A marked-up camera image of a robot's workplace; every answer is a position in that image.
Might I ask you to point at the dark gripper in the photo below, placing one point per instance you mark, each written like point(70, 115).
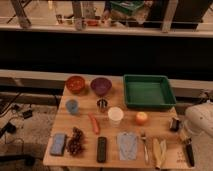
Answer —
point(174, 124)

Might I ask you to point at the orange carrot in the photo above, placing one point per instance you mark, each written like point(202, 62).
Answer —
point(94, 123)

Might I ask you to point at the metal fork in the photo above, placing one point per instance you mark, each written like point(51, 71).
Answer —
point(146, 155)

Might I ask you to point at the white paper cup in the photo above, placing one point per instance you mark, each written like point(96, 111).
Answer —
point(115, 115)

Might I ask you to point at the red bowl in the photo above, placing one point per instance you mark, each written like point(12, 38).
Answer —
point(75, 84)

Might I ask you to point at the blue plastic cup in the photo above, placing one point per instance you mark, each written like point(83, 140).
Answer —
point(72, 106)

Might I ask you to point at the small metal cup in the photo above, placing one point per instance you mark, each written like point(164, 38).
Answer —
point(102, 104)

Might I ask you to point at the red yellow apple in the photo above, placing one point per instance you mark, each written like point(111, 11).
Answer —
point(141, 118)

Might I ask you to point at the purple bowl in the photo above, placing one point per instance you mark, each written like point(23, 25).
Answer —
point(101, 86)

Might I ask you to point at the blue sponge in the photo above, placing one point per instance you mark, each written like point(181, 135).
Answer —
point(58, 144)

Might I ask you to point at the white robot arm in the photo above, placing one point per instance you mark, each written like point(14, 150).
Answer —
point(198, 119)

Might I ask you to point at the light blue cloth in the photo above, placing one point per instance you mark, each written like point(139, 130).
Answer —
point(127, 145)

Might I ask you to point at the black remote control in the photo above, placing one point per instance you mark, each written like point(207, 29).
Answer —
point(101, 149)

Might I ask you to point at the bunch of dark grapes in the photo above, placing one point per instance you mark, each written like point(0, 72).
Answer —
point(75, 144)

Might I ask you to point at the green plastic tray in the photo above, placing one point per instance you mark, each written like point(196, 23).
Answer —
point(148, 91)

